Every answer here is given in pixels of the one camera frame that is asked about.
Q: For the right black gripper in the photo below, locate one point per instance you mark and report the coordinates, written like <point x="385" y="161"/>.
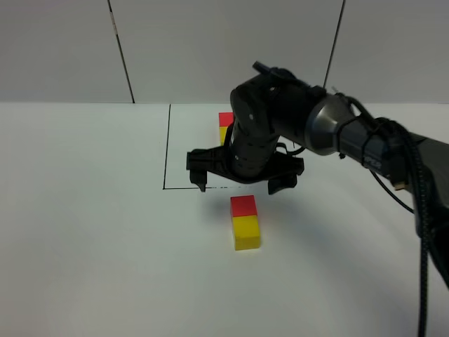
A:
<point x="245" y="159"/>

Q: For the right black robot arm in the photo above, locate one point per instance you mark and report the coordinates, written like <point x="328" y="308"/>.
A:
<point x="275" y="104"/>

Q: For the yellow template block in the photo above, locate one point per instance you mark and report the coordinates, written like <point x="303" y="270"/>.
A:
<point x="223" y="133"/>

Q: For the red template block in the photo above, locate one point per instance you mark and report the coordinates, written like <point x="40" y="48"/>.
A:
<point x="225" y="119"/>

